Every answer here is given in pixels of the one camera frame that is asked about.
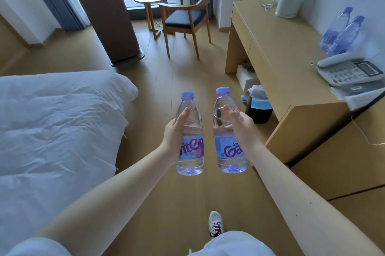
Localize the person's left forearm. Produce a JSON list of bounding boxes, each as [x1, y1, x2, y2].
[[34, 144, 178, 256]]

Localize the brown wooden wardrobe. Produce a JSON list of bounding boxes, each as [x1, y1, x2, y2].
[[61, 0, 145, 67]]

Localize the person's right forearm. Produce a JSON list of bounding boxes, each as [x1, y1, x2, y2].
[[250, 144, 385, 256]]

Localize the white shorts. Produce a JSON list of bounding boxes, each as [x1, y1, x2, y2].
[[187, 231, 273, 256]]

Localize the clear water bottle blue cap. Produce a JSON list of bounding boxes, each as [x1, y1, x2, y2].
[[326, 15, 366, 58], [212, 87, 249, 174], [175, 91, 205, 176], [319, 7, 354, 52]]

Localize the wooden chair dark cushion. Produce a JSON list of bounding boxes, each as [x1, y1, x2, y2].
[[158, 0, 212, 61]]

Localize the person's left hand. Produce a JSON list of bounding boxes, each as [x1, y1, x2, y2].
[[161, 107, 191, 166]]

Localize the white cardboard box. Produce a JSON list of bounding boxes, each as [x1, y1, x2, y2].
[[236, 64, 260, 92]]

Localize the light wooden low cabinet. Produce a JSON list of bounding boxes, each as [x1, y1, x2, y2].
[[290, 96, 385, 256]]

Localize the person's right hand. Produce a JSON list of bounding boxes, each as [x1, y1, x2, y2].
[[223, 105, 264, 161]]

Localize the dark trash bin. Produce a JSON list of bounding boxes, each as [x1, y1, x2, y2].
[[244, 84, 274, 125]]

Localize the white sneaker black laces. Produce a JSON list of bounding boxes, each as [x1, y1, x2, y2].
[[208, 211, 226, 240]]

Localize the white shirt sleeve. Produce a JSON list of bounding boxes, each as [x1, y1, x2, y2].
[[0, 237, 73, 256]]

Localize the blue face mask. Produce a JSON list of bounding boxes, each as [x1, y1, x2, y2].
[[249, 98, 273, 111]]

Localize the white paper booklets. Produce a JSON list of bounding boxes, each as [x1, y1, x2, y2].
[[330, 79, 385, 112]]

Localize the white desk telephone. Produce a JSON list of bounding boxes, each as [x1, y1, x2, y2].
[[311, 52, 385, 87]]

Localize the light wooden desk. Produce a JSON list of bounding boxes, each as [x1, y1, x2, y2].
[[225, 0, 385, 167]]

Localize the white telephone cable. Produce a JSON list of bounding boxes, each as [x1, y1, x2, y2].
[[350, 116, 385, 147]]

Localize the white bed duvet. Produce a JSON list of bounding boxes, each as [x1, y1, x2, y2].
[[0, 70, 139, 256]]

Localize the white kettle power cord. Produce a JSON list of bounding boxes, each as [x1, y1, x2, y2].
[[258, 0, 278, 12]]

